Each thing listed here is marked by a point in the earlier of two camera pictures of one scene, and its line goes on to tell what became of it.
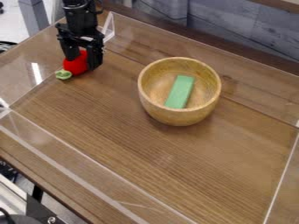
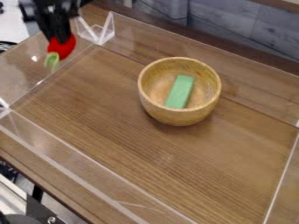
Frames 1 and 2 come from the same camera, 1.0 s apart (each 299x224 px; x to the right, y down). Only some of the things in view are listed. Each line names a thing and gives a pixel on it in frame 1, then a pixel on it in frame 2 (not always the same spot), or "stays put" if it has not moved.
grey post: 33,14 stays put
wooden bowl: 177,88 stays put
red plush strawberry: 77,66 to 59,51
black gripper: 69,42 to 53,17
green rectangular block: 180,92 stays put
